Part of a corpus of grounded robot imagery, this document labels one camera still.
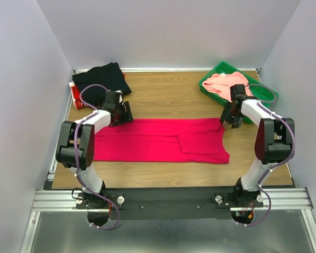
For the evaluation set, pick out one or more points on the magenta t shirt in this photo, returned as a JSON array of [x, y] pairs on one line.
[[163, 140]]

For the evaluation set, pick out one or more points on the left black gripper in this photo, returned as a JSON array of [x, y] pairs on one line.
[[123, 119]]

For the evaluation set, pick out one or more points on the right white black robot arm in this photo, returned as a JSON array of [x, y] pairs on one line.
[[274, 144]]

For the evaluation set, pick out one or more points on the black folded t shirt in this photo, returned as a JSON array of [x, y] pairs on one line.
[[106, 69]]

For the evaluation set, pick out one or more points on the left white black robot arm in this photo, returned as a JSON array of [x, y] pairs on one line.
[[75, 146]]

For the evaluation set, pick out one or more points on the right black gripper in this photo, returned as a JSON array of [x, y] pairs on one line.
[[225, 116]]

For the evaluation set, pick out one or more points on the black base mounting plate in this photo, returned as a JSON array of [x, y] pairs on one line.
[[170, 204]]

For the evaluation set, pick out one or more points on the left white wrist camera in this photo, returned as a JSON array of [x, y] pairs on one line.
[[121, 97]]

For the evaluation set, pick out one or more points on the green plastic bin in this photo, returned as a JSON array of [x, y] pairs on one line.
[[259, 91]]

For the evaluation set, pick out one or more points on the salmon pink t shirt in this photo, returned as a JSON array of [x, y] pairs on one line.
[[220, 84]]

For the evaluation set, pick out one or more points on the aluminium frame rail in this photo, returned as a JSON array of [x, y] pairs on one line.
[[276, 199]]

